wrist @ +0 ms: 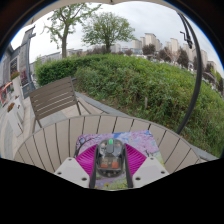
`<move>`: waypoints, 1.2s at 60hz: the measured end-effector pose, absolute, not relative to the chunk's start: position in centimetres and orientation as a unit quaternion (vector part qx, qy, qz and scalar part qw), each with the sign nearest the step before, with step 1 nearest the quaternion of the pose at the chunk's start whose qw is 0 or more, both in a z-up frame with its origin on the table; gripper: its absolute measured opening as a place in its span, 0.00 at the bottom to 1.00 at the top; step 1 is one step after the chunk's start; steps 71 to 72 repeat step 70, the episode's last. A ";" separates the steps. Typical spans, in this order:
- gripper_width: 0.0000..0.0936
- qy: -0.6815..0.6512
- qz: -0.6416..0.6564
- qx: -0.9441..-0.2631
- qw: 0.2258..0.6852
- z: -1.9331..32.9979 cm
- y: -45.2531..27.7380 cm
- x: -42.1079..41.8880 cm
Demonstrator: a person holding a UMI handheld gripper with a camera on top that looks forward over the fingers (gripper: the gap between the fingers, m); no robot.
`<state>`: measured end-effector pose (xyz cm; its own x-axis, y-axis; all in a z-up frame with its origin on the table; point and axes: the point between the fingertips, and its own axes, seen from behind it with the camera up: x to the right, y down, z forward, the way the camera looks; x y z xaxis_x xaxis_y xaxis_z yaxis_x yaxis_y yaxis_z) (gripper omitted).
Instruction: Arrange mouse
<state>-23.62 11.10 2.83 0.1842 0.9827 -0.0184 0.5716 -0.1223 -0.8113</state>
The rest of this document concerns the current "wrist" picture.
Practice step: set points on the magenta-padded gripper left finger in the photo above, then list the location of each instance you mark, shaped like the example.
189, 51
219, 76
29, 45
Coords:
85, 161

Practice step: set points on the beige parasol canopy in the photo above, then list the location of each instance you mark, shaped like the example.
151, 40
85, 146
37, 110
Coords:
83, 1

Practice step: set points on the sparse-leaved tree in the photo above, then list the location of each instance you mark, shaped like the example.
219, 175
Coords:
64, 43

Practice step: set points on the grey sign pylon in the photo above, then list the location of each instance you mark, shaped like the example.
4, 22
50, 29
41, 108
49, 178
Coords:
25, 60

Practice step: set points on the tall white planter box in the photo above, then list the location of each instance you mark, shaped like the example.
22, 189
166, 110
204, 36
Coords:
15, 120
16, 86

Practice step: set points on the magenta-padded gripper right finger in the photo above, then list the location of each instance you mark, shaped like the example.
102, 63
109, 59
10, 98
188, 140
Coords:
136, 161

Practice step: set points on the dense green tree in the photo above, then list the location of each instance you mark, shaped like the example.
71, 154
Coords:
106, 28

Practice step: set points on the grey slatted chair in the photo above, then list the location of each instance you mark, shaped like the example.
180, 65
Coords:
53, 96

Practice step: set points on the black curved parasol pole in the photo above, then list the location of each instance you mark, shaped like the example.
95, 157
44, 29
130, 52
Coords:
199, 83

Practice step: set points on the grey stone bed wall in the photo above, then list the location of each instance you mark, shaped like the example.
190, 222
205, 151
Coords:
100, 105

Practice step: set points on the distant apartment buildings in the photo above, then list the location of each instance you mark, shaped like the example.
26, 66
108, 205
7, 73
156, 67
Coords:
150, 40

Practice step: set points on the grey storefront building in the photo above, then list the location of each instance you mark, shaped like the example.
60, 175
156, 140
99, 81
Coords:
6, 66

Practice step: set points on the transparent computer mouse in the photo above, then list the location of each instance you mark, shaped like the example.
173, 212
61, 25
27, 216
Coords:
110, 160

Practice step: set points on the floral print mouse pad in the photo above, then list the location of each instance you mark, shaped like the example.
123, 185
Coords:
143, 140

